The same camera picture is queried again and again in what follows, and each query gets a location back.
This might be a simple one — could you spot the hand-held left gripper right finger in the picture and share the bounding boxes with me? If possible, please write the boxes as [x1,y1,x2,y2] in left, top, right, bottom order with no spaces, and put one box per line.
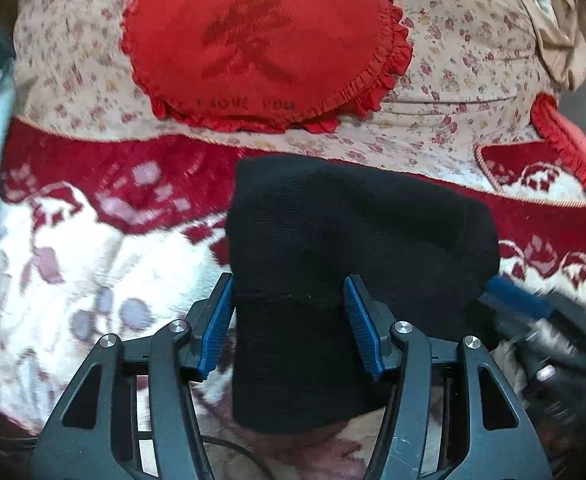
[342,275,554,480]

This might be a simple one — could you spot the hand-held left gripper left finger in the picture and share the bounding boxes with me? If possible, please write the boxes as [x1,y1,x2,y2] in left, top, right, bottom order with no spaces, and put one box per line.
[30,272,235,480]

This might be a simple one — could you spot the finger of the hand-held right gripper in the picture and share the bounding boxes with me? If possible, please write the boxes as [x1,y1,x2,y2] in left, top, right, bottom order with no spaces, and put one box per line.
[479,276,558,325]

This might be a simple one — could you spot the black knit hat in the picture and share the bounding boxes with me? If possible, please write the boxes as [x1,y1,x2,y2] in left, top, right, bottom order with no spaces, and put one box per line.
[227,156,501,433]

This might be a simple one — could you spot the red and white floral blanket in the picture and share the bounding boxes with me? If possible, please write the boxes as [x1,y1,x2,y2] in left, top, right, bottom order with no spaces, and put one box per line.
[0,115,586,480]

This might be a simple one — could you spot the floral covered sofa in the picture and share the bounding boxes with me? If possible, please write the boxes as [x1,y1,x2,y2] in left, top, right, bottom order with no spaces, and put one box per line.
[13,0,574,196]

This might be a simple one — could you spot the beige cloth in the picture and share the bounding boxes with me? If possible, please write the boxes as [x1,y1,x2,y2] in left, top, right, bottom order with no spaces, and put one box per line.
[518,0,586,92]

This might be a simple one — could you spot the red heart-shaped frilled pillow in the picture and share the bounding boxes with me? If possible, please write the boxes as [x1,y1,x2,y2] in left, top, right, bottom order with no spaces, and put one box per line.
[121,0,414,134]

